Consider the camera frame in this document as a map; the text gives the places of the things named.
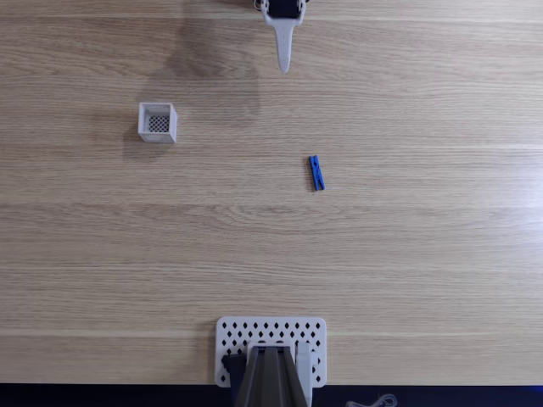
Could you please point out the blue clothes peg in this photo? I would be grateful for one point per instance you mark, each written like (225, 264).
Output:
(316, 173)

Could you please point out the small white lattice crate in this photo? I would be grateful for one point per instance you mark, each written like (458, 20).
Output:
(146, 135)

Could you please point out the white perforated stand base plate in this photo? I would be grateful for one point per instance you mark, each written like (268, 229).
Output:
(271, 330)

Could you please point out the light grey corner bracket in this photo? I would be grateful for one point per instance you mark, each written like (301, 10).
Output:
(303, 360)

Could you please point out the black corner bracket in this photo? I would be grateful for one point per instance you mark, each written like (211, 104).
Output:
(232, 364)

